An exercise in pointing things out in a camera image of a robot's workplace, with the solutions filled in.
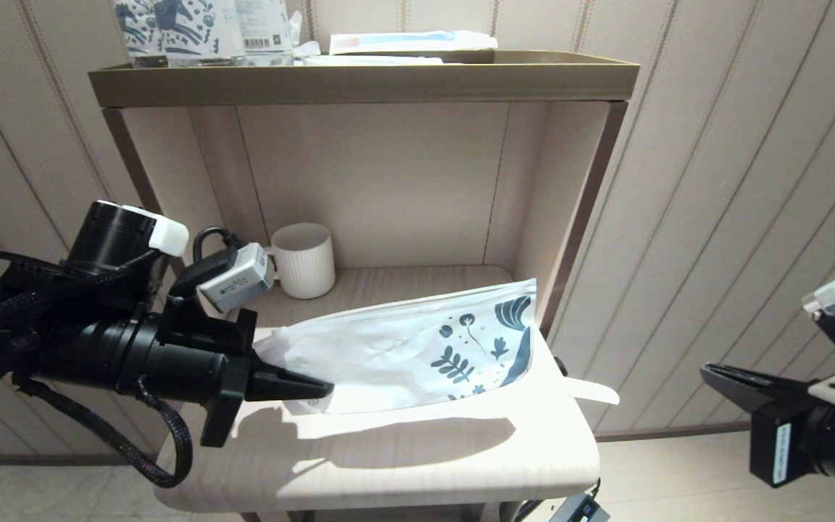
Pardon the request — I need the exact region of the white floral pouch bag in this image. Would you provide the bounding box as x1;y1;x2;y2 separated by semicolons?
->
252;278;538;416

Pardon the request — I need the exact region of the white ribbed ceramic mug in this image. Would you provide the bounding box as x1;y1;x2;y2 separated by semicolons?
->
270;223;336;299

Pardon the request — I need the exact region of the grey power inverter box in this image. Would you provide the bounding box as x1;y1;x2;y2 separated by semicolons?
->
549;494;610;522

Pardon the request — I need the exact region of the beige wooden shelf cabinet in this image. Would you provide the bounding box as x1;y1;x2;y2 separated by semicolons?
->
88;49;641;522

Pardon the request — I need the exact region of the blue patterned package on top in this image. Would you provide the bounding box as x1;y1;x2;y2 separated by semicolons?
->
157;0;244;66

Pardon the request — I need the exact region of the crumpled clear plastic wrapper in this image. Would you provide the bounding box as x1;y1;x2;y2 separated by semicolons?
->
291;14;320;59

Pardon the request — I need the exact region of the clear bottle with barcode label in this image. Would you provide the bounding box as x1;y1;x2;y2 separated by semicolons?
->
236;0;295;65

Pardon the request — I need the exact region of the white blue toothbrush packet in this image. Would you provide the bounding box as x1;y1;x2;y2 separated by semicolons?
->
329;29;499;55

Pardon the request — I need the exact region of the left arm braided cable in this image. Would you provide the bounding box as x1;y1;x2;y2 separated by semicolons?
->
15;373;194;488

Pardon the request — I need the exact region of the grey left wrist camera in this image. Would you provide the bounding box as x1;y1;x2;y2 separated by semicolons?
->
199;243;275;314

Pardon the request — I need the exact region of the black left camera cable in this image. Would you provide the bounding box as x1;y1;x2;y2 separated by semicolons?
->
193;226;241;263

